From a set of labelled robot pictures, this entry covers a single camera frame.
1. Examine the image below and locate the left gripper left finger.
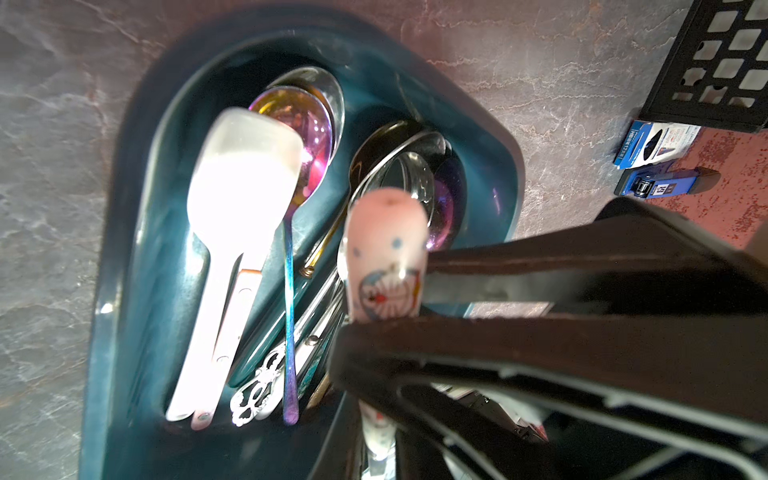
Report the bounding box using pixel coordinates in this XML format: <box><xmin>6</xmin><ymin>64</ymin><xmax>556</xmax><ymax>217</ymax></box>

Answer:
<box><xmin>329</xmin><ymin>315</ymin><xmax>767</xmax><ymax>479</ymax></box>

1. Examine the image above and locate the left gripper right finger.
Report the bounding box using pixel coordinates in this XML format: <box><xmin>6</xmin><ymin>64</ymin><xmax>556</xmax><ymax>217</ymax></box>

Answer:
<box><xmin>423</xmin><ymin>198</ymin><xmax>767</xmax><ymax>315</ymax></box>

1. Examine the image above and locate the purple iridescent spoon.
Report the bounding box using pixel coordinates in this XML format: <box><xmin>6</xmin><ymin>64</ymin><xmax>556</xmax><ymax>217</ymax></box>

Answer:
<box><xmin>427</xmin><ymin>153</ymin><xmax>468</xmax><ymax>251</ymax></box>

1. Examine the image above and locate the Doraemon white handled spoon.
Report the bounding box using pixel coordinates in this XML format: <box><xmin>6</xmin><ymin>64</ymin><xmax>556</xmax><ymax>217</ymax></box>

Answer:
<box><xmin>343</xmin><ymin>187</ymin><xmax>430</xmax><ymax>463</ymax></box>

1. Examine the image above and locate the gold spoon teal handle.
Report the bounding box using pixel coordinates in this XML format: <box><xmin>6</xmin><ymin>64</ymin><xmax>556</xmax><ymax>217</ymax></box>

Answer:
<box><xmin>230</xmin><ymin>119</ymin><xmax>421</xmax><ymax>388</ymax></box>

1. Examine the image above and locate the ornate silver spoon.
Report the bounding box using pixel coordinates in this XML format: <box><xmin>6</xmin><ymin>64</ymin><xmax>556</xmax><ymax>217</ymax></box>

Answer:
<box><xmin>230</xmin><ymin>268</ymin><xmax>343</xmax><ymax>427</ymax></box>

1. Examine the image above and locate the teal plastic storage box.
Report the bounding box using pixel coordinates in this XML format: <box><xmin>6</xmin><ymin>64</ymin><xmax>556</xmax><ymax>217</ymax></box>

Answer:
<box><xmin>79</xmin><ymin>4</ymin><xmax>525</xmax><ymax>479</ymax></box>

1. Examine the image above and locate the rainbow iridescent spoon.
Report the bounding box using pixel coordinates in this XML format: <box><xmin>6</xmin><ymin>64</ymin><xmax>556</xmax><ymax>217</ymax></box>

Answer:
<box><xmin>249</xmin><ymin>85</ymin><xmax>333</xmax><ymax>425</ymax></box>

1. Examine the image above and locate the white plastic spoon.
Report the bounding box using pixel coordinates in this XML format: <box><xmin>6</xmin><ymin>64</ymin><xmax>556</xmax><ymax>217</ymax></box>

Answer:
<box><xmin>165</xmin><ymin>107</ymin><xmax>298</xmax><ymax>422</ymax></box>

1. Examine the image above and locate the blue staples box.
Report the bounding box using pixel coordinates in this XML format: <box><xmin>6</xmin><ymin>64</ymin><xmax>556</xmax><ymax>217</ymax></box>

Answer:
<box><xmin>613</xmin><ymin>120</ymin><xmax>701</xmax><ymax>170</ymax></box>

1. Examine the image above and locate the blue stapler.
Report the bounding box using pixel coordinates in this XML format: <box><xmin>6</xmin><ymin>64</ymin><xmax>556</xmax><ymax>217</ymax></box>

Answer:
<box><xmin>614</xmin><ymin>167</ymin><xmax>721</xmax><ymax>201</ymax></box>

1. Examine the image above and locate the black mesh file rack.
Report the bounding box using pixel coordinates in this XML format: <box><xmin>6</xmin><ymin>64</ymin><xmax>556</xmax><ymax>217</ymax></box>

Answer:
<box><xmin>640</xmin><ymin>1</ymin><xmax>767</xmax><ymax>133</ymax></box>

